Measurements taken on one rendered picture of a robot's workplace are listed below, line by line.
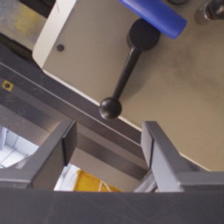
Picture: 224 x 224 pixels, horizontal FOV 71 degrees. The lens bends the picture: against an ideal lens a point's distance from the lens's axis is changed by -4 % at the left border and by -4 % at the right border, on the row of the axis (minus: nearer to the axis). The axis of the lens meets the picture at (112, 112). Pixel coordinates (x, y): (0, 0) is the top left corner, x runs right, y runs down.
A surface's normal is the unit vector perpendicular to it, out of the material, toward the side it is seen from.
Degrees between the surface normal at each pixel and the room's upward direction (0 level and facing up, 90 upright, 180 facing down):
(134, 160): 90
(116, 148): 90
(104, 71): 90
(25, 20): 90
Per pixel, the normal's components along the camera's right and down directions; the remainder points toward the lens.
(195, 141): 0.00, 0.29
